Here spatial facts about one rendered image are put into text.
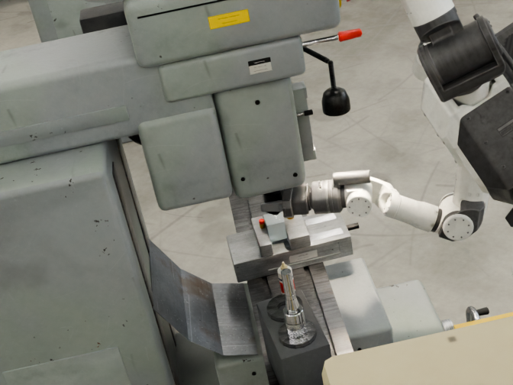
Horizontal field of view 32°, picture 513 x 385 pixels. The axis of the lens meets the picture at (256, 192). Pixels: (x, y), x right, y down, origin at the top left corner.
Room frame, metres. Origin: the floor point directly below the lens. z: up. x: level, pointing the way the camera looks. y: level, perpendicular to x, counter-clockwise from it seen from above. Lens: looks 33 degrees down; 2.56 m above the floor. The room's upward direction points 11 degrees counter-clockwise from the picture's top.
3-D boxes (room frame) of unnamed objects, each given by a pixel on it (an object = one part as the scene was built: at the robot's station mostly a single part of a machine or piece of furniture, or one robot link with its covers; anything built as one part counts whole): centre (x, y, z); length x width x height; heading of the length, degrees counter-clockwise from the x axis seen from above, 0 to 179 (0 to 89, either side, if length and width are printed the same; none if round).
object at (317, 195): (1.98, -0.13, 1.23); 0.13 x 0.12 x 0.10; 167
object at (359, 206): (1.95, -0.24, 1.24); 0.11 x 0.11 x 0.11; 77
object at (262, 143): (2.00, -0.04, 1.47); 0.21 x 0.19 x 0.32; 2
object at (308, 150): (2.00, -0.15, 1.44); 0.04 x 0.04 x 0.21; 2
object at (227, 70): (2.00, 0.00, 1.68); 0.34 x 0.24 x 0.10; 92
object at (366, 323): (2.00, -0.04, 0.79); 0.50 x 0.35 x 0.12; 92
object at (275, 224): (2.15, -0.03, 1.04); 0.06 x 0.05 x 0.06; 4
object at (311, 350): (1.64, -0.02, 1.03); 0.22 x 0.12 x 0.20; 9
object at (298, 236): (2.15, -0.09, 1.02); 0.15 x 0.06 x 0.04; 4
